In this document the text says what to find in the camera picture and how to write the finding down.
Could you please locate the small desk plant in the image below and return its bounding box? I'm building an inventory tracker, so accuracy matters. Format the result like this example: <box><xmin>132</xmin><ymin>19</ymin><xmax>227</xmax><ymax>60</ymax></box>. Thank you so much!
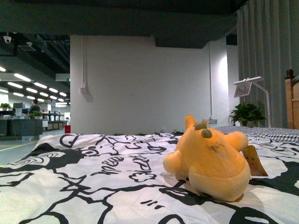
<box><xmin>32</xmin><ymin>111</ymin><xmax>42</xmax><ymax>119</ymax></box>

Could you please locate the green potted plant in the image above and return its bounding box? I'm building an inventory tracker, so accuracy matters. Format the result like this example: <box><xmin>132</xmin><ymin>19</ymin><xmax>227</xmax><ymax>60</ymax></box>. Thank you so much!
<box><xmin>230</xmin><ymin>102</ymin><xmax>266</xmax><ymax>127</ymax></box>

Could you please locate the white floor lamp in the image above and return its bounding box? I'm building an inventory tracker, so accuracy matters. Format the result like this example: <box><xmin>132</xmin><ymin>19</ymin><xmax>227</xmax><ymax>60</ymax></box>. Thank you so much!
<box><xmin>234</xmin><ymin>76</ymin><xmax>272</xmax><ymax>127</ymax></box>

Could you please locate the black and white patterned quilt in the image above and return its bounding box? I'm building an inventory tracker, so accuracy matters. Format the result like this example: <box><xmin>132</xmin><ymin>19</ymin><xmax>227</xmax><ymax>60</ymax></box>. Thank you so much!
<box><xmin>0</xmin><ymin>134</ymin><xmax>299</xmax><ymax>224</ymax></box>

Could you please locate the grey curtain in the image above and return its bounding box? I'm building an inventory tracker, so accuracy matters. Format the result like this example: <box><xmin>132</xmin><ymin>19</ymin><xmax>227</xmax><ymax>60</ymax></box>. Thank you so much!
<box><xmin>237</xmin><ymin>0</ymin><xmax>299</xmax><ymax>128</ymax></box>

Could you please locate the red fire extinguisher box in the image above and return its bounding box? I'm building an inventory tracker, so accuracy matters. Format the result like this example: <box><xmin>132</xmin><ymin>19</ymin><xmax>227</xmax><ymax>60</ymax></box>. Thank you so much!
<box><xmin>64</xmin><ymin>125</ymin><xmax>71</xmax><ymax>133</ymax></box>

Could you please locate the white security camera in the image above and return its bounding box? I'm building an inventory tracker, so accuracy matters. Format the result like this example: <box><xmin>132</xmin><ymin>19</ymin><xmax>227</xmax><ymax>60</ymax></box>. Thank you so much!
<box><xmin>3</xmin><ymin>35</ymin><xmax>12</xmax><ymax>43</ymax></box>

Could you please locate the dark office desk counter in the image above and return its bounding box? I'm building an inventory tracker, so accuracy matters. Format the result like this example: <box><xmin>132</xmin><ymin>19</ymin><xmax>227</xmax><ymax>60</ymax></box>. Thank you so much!
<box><xmin>0</xmin><ymin>119</ymin><xmax>43</xmax><ymax>140</ymax></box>

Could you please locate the yellow plush dinosaur toy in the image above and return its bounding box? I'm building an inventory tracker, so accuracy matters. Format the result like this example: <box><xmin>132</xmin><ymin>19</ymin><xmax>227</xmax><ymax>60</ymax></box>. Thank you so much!
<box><xmin>163</xmin><ymin>114</ymin><xmax>250</xmax><ymax>202</ymax></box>

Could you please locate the person in dark shirt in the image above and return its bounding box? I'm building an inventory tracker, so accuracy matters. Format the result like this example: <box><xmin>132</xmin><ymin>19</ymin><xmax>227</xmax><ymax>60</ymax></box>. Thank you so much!
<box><xmin>28</xmin><ymin>99</ymin><xmax>40</xmax><ymax>115</ymax></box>

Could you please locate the wooden bed headboard post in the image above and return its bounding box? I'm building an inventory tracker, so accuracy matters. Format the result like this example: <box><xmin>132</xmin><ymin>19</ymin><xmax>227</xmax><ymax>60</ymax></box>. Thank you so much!
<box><xmin>285</xmin><ymin>69</ymin><xmax>299</xmax><ymax>129</ymax></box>

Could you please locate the white wall socket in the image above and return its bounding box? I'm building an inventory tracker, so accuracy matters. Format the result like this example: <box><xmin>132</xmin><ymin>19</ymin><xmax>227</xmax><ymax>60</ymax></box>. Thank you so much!
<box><xmin>209</xmin><ymin>116</ymin><xmax>218</xmax><ymax>125</ymax></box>

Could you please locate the blue checkered bed sheet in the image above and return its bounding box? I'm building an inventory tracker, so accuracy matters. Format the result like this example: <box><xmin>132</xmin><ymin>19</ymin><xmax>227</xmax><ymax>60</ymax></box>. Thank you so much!
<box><xmin>216</xmin><ymin>126</ymin><xmax>299</xmax><ymax>143</ymax></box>

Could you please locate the orange cardboard hang tag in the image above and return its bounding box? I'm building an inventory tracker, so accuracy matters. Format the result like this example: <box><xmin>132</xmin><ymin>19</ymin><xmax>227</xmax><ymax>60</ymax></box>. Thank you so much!
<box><xmin>242</xmin><ymin>145</ymin><xmax>268</xmax><ymax>176</ymax></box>

